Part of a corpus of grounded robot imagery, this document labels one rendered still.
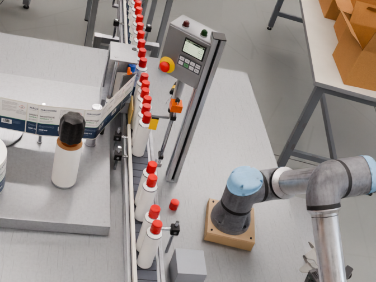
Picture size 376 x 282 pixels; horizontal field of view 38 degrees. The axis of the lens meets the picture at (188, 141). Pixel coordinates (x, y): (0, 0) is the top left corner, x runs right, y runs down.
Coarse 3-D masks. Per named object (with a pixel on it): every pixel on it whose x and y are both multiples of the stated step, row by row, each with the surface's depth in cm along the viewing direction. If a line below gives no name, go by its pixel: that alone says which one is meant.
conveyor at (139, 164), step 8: (144, 152) 220; (136, 160) 215; (144, 160) 216; (136, 168) 212; (144, 168) 213; (128, 176) 207; (136, 176) 208; (128, 184) 205; (136, 184) 205; (136, 192) 202; (136, 224) 191; (136, 232) 188; (136, 240) 185; (136, 256) 180; (152, 264) 180; (144, 272) 176; (152, 272) 177; (144, 280) 174; (152, 280) 175
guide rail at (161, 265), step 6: (150, 132) 217; (150, 138) 214; (150, 144) 212; (150, 150) 210; (156, 192) 193; (156, 198) 191; (156, 204) 189; (162, 252) 174; (162, 258) 172; (162, 264) 171; (162, 270) 169; (162, 276) 167
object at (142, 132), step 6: (144, 114) 205; (150, 114) 206; (144, 120) 206; (150, 120) 206; (138, 126) 208; (144, 126) 206; (138, 132) 209; (144, 132) 208; (138, 138) 210; (144, 138) 210; (138, 144) 212; (144, 144) 213; (132, 150) 216; (138, 150) 214; (144, 150) 216; (138, 156) 216
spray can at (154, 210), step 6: (150, 210) 171; (156, 210) 170; (144, 216) 173; (150, 216) 171; (156, 216) 171; (144, 222) 173; (150, 222) 172; (144, 228) 174; (144, 234) 176; (138, 240) 179; (138, 246) 180; (138, 252) 182
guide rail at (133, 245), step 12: (132, 168) 206; (132, 180) 201; (132, 192) 197; (132, 204) 192; (132, 216) 188; (132, 228) 184; (132, 240) 181; (132, 252) 177; (132, 264) 175; (132, 276) 172
